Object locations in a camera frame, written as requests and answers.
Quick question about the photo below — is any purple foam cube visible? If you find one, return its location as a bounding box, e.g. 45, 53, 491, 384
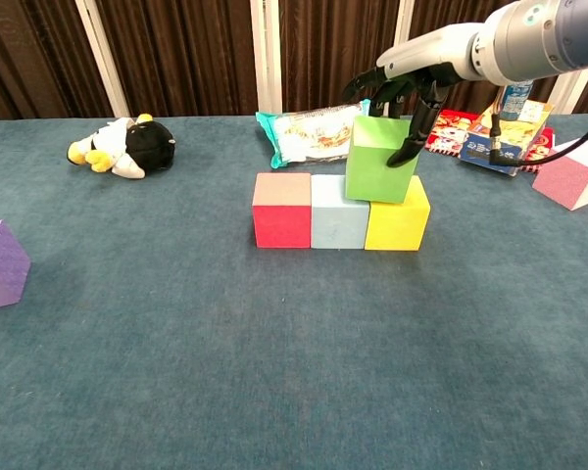
0, 219, 32, 312

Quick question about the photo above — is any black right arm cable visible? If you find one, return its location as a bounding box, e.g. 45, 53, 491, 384
488, 112, 588, 167

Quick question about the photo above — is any green foam cube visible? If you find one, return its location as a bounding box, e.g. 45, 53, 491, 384
344, 115, 421, 205

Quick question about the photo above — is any red cartoon snack packet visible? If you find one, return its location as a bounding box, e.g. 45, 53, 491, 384
423, 109, 556, 175

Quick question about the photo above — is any red foam cube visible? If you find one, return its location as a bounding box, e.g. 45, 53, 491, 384
252, 171, 314, 250

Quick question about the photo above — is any teal felt table mat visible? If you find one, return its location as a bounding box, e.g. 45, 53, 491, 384
0, 115, 588, 470

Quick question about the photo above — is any yellow foam cube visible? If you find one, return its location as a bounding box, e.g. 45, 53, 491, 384
364, 174, 432, 253

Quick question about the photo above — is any black white plush penguin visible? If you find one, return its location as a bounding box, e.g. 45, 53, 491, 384
67, 113, 176, 180

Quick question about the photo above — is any yellow blue snack box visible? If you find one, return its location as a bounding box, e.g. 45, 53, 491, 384
458, 96, 555, 177

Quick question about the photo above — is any white screen frame post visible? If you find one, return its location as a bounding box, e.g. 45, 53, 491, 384
74, 0, 130, 118
547, 66, 588, 115
383, 0, 416, 117
249, 0, 283, 115

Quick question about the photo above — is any blue spray bottle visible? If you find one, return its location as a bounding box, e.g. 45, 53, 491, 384
499, 80, 535, 121

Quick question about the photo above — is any light blue foam cube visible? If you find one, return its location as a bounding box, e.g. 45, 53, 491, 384
310, 173, 372, 251

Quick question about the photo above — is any teal white snack bag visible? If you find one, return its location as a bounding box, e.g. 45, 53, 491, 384
255, 98, 395, 169

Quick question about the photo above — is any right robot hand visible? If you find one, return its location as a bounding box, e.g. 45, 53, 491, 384
341, 22, 481, 168

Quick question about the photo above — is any pink foam cube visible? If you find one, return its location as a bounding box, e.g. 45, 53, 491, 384
531, 139, 588, 212

